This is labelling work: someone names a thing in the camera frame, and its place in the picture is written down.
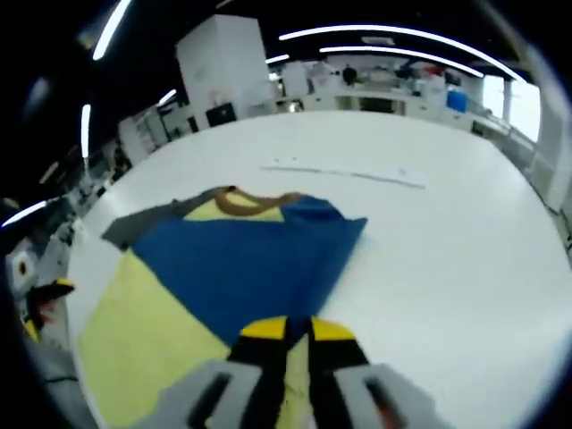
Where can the yellow blue black garment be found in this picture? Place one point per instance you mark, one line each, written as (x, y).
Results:
(232, 268)

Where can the white square pillar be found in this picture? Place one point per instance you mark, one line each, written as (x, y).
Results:
(223, 67)

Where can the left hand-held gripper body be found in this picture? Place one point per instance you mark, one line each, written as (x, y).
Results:
(22, 268)

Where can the white table cover plate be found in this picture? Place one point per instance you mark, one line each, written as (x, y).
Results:
(348, 173)

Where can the long curved ceiling light strip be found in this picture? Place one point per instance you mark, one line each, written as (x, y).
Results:
(402, 32)

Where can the row of white cabinets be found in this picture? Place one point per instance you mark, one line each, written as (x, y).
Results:
(380, 96)

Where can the short curved ceiling light strip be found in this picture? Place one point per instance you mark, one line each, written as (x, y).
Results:
(402, 52)

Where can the black office chair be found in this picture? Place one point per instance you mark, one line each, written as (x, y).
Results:
(221, 115)

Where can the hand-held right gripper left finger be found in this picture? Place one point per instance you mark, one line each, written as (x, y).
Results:
(210, 393)

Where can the blue storage box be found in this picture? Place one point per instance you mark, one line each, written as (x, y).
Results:
(456, 99)

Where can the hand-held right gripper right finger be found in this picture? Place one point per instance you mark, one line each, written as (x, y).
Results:
(353, 393)

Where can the straight ceiling light strip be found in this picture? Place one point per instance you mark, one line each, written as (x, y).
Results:
(109, 31)

